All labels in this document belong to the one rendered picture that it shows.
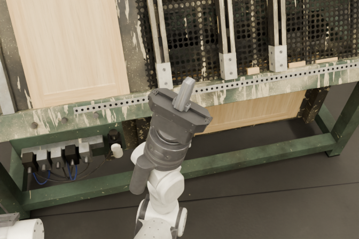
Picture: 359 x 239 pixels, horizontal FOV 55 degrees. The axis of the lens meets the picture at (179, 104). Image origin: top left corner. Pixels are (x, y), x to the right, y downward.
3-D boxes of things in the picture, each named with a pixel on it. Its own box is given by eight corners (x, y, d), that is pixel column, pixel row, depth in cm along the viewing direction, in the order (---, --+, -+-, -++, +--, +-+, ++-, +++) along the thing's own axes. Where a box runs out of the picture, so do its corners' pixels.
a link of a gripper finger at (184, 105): (193, 76, 62) (184, 101, 66) (186, 84, 60) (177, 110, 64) (201, 80, 62) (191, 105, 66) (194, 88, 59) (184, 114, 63)
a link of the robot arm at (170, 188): (185, 173, 73) (186, 196, 84) (159, 144, 77) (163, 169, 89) (161, 192, 71) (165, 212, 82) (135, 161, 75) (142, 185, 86)
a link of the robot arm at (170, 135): (201, 135, 60) (183, 176, 68) (219, 106, 67) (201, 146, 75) (139, 102, 62) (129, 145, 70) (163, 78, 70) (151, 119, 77)
